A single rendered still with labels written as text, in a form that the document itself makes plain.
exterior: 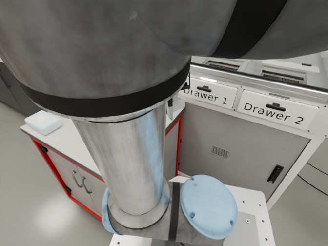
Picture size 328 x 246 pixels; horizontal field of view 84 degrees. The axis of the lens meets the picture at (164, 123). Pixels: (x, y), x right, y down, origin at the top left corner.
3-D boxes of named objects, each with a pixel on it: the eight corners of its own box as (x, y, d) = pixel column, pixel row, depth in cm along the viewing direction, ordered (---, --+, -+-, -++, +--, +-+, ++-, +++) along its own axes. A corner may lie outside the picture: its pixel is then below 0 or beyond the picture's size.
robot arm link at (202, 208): (229, 258, 38) (252, 235, 30) (166, 250, 39) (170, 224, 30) (221, 203, 48) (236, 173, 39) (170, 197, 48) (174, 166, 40)
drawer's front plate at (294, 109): (305, 130, 78) (319, 109, 71) (236, 111, 89) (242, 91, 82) (305, 128, 79) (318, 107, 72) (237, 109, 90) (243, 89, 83)
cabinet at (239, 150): (265, 222, 126) (332, 140, 76) (144, 163, 166) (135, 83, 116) (276, 139, 190) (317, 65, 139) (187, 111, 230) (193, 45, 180)
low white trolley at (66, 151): (136, 254, 112) (116, 184, 64) (70, 204, 136) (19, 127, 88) (178, 182, 151) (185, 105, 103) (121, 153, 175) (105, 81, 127)
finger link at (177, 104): (187, 119, 58) (185, 90, 56) (169, 122, 57) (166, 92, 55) (185, 117, 61) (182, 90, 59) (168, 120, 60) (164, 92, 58)
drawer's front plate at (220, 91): (231, 109, 90) (236, 90, 83) (179, 94, 101) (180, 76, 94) (232, 107, 91) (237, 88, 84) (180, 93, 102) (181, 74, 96)
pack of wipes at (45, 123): (63, 125, 90) (60, 117, 87) (45, 136, 83) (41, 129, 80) (45, 115, 95) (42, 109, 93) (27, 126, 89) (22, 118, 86)
